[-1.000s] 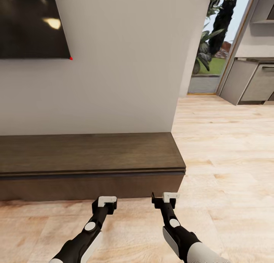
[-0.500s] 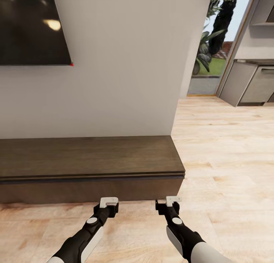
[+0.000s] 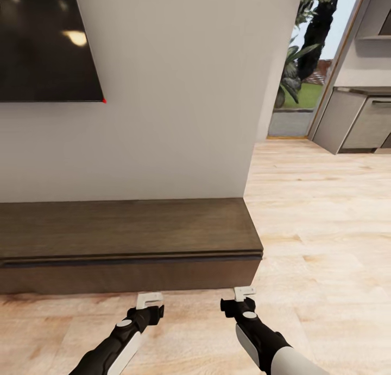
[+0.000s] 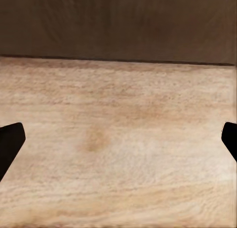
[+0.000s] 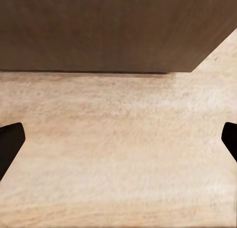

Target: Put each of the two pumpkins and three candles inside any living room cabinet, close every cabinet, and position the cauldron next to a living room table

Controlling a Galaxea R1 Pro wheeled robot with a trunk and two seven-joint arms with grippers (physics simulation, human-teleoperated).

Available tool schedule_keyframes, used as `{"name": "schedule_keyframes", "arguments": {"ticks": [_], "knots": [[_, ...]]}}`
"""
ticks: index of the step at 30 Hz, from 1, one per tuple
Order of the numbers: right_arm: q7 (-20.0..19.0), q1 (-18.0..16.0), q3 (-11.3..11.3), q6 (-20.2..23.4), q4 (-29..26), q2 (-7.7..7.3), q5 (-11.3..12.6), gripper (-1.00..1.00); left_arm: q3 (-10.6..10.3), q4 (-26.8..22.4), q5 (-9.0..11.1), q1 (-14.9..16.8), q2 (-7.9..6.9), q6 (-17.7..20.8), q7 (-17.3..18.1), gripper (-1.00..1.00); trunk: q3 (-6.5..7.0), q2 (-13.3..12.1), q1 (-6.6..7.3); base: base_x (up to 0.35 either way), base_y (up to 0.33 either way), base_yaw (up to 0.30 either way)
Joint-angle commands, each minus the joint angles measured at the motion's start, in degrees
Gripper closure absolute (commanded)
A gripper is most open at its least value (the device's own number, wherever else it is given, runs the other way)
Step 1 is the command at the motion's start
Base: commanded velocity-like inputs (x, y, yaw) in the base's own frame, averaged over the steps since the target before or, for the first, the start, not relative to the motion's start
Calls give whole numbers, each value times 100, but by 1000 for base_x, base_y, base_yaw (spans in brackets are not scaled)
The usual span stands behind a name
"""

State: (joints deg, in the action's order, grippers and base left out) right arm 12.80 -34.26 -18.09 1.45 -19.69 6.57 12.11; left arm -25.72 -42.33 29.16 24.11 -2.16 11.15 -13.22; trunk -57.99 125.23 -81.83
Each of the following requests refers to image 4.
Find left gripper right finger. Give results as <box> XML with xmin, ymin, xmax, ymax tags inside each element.
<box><xmin>221</xmin><ymin>122</ymin><xmax>237</xmax><ymax>162</ymax></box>

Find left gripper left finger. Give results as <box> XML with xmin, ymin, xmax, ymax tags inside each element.
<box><xmin>0</xmin><ymin>122</ymin><xmax>26</xmax><ymax>181</ymax></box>

